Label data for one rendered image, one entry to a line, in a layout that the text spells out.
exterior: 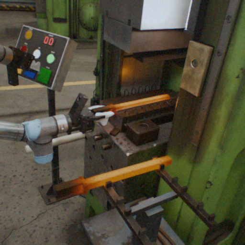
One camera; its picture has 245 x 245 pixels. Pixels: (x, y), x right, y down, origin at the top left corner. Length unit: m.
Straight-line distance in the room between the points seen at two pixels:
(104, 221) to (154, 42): 0.72
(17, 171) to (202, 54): 1.87
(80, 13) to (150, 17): 5.02
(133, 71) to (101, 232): 0.80
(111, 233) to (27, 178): 1.38
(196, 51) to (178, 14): 0.19
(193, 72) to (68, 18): 5.19
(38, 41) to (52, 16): 4.44
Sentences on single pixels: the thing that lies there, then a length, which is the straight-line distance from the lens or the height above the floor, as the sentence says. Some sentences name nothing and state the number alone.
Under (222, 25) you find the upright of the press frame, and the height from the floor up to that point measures 1.43.
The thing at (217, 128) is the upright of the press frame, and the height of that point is 1.10.
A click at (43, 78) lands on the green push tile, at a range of 1.50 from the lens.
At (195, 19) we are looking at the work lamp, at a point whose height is 1.43.
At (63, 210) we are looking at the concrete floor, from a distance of 2.08.
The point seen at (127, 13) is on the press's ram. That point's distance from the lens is 1.06.
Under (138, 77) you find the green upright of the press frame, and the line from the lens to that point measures 1.48.
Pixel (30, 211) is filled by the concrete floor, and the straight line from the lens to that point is 2.11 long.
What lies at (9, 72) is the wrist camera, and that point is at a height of 1.08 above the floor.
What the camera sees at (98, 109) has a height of 1.01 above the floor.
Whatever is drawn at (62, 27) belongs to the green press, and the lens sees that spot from 6.07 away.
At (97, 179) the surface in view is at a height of 0.97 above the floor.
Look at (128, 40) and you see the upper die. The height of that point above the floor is 1.31.
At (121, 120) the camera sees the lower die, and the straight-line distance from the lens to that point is 1.18.
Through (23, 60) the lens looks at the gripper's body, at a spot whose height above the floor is 1.13.
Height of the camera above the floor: 1.57
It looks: 31 degrees down
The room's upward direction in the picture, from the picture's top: 6 degrees clockwise
